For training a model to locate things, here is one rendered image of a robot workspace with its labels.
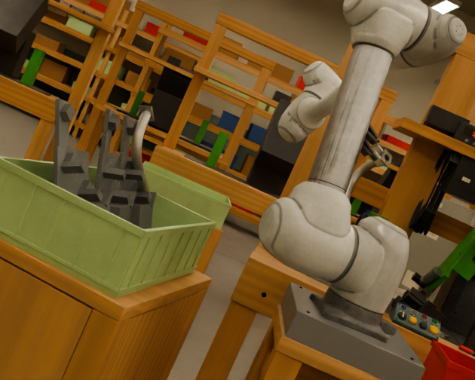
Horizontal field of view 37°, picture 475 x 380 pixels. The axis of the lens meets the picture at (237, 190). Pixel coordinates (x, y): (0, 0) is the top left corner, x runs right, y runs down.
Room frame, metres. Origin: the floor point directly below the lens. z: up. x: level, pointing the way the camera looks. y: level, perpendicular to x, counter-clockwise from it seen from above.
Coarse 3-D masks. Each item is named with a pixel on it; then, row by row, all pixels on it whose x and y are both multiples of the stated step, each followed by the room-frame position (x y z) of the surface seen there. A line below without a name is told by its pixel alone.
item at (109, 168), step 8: (112, 160) 1.91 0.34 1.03; (104, 168) 1.89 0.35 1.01; (112, 168) 1.89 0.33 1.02; (104, 176) 1.90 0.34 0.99; (112, 176) 1.89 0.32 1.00; (120, 176) 1.89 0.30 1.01; (112, 184) 1.98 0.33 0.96; (120, 192) 1.96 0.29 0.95; (128, 192) 1.96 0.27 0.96; (112, 200) 1.97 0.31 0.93; (120, 200) 1.97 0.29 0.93; (128, 200) 1.97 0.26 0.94
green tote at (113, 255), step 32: (0, 160) 1.65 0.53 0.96; (32, 160) 1.82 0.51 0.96; (0, 192) 1.65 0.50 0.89; (32, 192) 1.63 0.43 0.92; (64, 192) 1.61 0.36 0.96; (0, 224) 1.64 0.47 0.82; (32, 224) 1.63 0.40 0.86; (64, 224) 1.61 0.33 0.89; (96, 224) 1.60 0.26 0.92; (128, 224) 1.58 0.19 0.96; (160, 224) 2.19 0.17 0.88; (192, 224) 1.94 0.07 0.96; (64, 256) 1.61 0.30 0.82; (96, 256) 1.59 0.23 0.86; (128, 256) 1.58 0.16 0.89; (160, 256) 1.76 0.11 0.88; (192, 256) 2.08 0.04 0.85; (96, 288) 1.58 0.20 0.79; (128, 288) 1.62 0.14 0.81
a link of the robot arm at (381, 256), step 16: (368, 224) 1.78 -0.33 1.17; (384, 224) 1.77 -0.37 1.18; (368, 240) 1.74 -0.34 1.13; (384, 240) 1.74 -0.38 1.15; (400, 240) 1.76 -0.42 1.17; (368, 256) 1.72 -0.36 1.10; (384, 256) 1.74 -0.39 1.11; (400, 256) 1.75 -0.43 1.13; (352, 272) 1.72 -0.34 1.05; (368, 272) 1.73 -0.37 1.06; (384, 272) 1.74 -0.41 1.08; (400, 272) 1.77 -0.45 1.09; (336, 288) 1.78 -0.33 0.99; (352, 288) 1.74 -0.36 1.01; (368, 288) 1.74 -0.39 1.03; (384, 288) 1.75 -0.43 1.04; (368, 304) 1.74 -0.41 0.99; (384, 304) 1.76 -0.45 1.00
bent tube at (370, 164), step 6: (384, 150) 2.54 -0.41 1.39; (384, 156) 2.52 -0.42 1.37; (390, 156) 2.54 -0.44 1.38; (366, 162) 2.58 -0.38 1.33; (372, 162) 2.56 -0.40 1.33; (384, 162) 2.51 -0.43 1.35; (360, 168) 2.59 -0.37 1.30; (366, 168) 2.58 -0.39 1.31; (354, 174) 2.58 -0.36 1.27; (360, 174) 2.59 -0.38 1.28; (354, 180) 2.58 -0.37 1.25; (348, 186) 2.55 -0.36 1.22; (348, 192) 2.53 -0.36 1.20; (348, 198) 2.51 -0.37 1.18
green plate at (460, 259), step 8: (472, 232) 2.47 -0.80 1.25; (464, 240) 2.48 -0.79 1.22; (472, 240) 2.40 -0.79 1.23; (456, 248) 2.49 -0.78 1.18; (464, 248) 2.41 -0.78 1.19; (472, 248) 2.41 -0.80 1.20; (448, 256) 2.51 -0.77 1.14; (456, 256) 2.42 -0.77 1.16; (464, 256) 2.41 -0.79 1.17; (472, 256) 2.41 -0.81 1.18; (448, 264) 2.44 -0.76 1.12; (456, 264) 2.40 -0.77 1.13; (464, 264) 2.41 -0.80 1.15; (472, 264) 2.41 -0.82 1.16; (464, 272) 2.41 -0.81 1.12; (472, 272) 2.40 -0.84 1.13
